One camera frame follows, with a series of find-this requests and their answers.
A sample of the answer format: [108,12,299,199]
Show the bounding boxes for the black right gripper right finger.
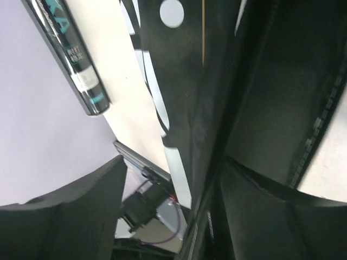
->
[220,159,346,259]

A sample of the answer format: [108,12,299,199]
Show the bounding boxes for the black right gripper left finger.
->
[1,155,127,259]

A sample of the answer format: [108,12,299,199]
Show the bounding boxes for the black racket bag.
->
[122,1,346,259]

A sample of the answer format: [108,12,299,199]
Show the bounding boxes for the black shuttlecock tube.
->
[22,1,110,116]

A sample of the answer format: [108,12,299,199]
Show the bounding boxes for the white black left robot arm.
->
[121,184,170,233]

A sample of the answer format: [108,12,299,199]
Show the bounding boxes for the aluminium frame rail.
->
[113,140,171,185]

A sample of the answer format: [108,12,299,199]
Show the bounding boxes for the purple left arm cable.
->
[140,203,188,244]

